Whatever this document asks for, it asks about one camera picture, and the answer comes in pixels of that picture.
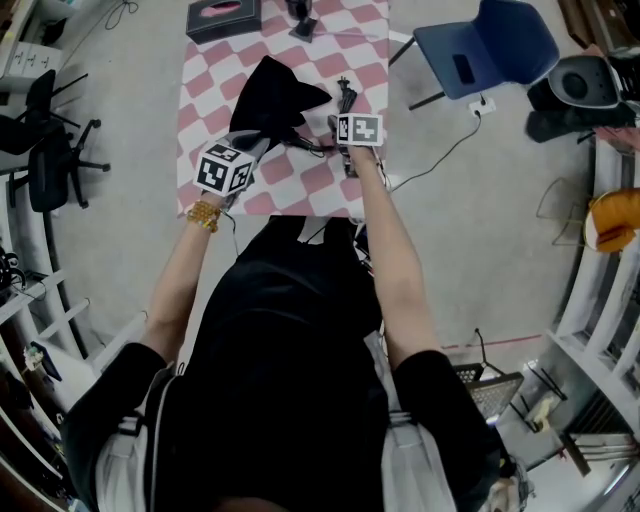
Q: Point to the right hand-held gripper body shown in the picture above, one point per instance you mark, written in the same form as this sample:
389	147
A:
360	129

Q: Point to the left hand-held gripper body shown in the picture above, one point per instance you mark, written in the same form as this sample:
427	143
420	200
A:
222	170

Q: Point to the black cloth bag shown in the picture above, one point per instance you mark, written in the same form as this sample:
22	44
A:
270	100

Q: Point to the person's left forearm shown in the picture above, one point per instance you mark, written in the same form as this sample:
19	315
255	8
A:
175	290

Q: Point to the person's right forearm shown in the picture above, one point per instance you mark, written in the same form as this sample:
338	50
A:
395	280

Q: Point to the pink white checkered tablecloth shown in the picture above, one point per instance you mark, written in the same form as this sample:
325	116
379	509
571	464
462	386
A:
310	175

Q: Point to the thin pink rod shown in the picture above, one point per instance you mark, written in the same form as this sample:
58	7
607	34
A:
350	34

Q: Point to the small black stand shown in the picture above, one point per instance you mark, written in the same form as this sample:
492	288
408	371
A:
304	30

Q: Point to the black phone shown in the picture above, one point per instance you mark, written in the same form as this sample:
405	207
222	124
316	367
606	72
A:
462	70

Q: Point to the white power strip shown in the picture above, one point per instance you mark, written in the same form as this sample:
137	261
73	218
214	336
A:
487	106

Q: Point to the black tissue box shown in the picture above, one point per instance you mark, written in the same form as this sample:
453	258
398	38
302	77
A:
220	30

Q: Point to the blue chair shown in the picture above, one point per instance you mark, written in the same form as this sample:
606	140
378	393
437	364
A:
515	45

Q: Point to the white shelf unit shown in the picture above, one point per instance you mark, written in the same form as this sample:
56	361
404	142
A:
50	285

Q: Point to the person's black clothing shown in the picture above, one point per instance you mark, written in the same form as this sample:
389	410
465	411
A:
290	375

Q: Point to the white desk with drawers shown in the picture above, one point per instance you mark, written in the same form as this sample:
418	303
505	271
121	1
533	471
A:
30	57

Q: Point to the white round backpack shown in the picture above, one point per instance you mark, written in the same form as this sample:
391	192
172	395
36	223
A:
605	75

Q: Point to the pink cloth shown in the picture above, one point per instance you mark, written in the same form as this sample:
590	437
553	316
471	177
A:
620	134

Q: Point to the white shelving rack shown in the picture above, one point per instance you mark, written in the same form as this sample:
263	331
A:
575	310

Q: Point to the black mesh basket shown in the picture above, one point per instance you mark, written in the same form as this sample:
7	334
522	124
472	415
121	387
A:
495	395

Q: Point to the grey metal radiator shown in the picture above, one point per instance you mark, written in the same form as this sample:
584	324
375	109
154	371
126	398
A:
600	415

